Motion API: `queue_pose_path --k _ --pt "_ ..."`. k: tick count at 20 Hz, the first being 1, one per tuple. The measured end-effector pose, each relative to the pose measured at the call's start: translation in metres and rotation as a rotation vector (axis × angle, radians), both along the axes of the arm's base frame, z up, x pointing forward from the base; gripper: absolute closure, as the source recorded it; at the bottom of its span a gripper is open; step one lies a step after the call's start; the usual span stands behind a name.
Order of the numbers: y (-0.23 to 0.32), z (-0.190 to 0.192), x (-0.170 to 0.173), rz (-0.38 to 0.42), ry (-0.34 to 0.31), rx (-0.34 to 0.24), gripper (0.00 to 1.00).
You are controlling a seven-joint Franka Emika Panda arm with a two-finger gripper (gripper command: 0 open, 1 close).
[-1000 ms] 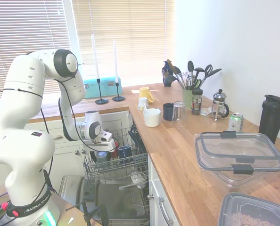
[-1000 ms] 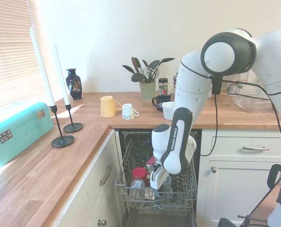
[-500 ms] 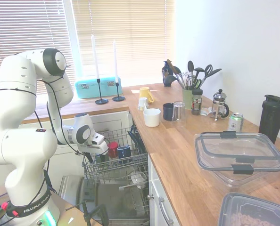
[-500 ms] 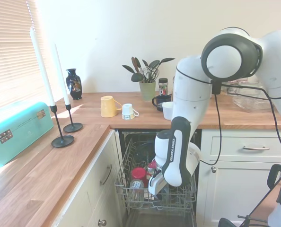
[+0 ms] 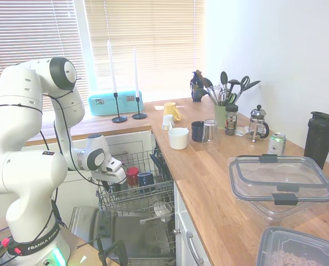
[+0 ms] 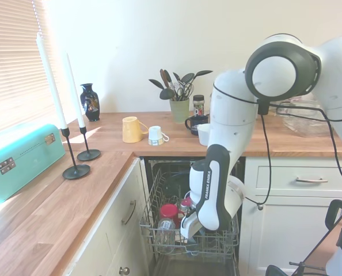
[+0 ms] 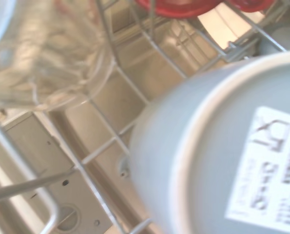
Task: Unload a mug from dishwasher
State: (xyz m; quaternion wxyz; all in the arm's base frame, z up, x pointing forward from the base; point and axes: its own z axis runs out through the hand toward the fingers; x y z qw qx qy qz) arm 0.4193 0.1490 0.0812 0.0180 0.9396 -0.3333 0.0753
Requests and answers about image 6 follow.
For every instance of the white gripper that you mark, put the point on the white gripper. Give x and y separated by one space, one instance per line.
189 227

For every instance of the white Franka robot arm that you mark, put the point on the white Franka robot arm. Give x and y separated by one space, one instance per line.
234 109

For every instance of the red mug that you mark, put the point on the red mug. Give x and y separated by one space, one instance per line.
168 212

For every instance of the built-in dishwasher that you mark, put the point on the built-in dishwasher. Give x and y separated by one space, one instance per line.
194 267

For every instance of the black mug with logo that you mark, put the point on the black mug with logo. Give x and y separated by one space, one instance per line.
192 125

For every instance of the yellow mug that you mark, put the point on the yellow mug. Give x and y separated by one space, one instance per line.
132 129

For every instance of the clear drinking glass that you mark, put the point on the clear drinking glass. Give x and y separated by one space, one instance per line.
165 234

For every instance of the round metal cabinet knob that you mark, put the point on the round metal cabinet knob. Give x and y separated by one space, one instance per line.
260 206

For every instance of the round metal drawer knob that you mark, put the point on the round metal drawer knob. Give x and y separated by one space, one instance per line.
124 270

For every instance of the white corner cabinet with drawers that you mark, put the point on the white corner cabinet with drawers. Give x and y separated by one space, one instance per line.
110 230

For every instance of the plain white cup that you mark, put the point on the plain white cup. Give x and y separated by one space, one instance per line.
203 135

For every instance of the black clamp base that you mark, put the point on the black clamp base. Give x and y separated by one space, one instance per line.
277 270

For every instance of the small white patterned cup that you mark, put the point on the small white patterned cup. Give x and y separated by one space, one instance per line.
154 135

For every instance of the white cabinet with metal knob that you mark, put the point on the white cabinet with metal knob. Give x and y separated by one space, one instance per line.
289 238

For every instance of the green utensil pot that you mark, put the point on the green utensil pot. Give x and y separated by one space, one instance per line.
179 110

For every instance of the coffee jar with black lid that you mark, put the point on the coffee jar with black lid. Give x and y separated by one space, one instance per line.
198 106

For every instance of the short black candle holder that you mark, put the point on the short black candle holder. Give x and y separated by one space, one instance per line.
88 155

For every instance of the tall black candle holder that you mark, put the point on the tall black candle holder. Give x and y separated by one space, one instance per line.
76 172

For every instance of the black round ladle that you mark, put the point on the black round ladle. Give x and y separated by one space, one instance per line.
167 94

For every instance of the metal whisk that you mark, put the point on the metal whisk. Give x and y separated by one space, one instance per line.
183 90

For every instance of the black cylindrical grinder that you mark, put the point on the black cylindrical grinder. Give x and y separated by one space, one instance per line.
263 107

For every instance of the black leaf-shaped spoon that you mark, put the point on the black leaf-shaped spoon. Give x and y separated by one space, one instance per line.
156 84

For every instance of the black slotted spatula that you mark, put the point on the black slotted spatula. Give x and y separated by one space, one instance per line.
187 78

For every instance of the small black spoon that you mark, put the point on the small black spoon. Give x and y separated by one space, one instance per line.
176 77

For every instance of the wooden spoon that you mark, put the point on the wooden spoon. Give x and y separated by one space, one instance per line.
165 77

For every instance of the clear glass baking dish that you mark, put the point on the clear glass baking dish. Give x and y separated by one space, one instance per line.
303 126

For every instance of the long black spoon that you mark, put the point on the long black spoon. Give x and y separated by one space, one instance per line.
202 73

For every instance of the navy vase with gold print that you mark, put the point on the navy vase with gold print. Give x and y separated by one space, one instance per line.
90 103

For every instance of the shorter white candle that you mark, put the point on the shorter white candle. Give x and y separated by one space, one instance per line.
74 92

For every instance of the teal metal bread box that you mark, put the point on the teal metal bread box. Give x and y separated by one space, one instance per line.
24 161

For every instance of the tall white candle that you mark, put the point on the tall white candle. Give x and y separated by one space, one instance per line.
51 83

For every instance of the white window blind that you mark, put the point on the white window blind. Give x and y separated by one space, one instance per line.
9 57

